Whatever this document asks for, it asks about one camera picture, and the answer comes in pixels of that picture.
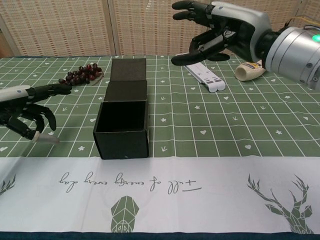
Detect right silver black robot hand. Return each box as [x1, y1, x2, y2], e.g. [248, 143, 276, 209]
[171, 0, 272, 66]

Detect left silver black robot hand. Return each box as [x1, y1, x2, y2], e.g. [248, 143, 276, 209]
[0, 83, 73, 145]

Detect black foldable cardboard box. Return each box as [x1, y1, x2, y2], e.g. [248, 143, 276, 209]
[92, 57, 150, 160]

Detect cream mayonnaise squeeze bottle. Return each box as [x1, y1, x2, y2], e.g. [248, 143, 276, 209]
[235, 61, 266, 82]

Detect white folding laptop stand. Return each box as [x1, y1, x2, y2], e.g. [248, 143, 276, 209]
[176, 53, 226, 93]

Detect dark red grape bunch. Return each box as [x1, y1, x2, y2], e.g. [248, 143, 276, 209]
[57, 63, 103, 87]

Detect bamboo folding screen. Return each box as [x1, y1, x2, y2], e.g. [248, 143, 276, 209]
[0, 0, 320, 57]

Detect green white deer tablecloth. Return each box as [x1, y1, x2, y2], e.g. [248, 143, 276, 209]
[0, 53, 320, 235]

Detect thin coloured wrist wires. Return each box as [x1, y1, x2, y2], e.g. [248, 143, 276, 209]
[282, 14, 320, 31]

